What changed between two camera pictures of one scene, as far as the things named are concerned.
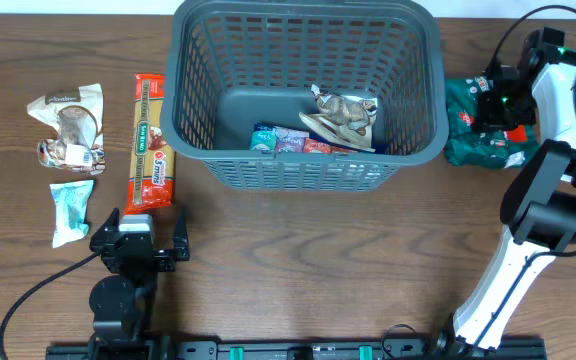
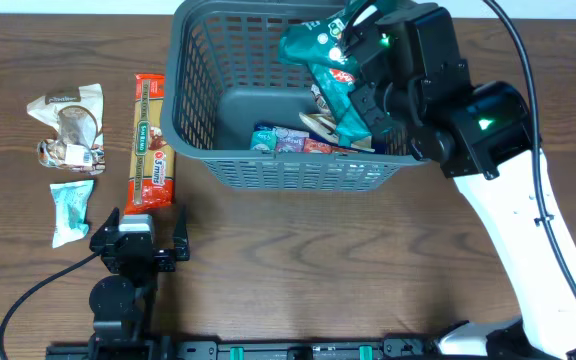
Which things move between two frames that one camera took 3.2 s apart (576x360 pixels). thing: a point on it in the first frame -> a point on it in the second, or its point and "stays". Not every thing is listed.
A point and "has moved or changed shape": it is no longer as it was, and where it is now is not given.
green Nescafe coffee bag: [504, 148] has moved or changed shape
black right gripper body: [513, 106] -> [383, 109]
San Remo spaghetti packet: [152, 182] stays
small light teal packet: [71, 207] stays
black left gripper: [105, 238] stays
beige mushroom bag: [78, 117] stays
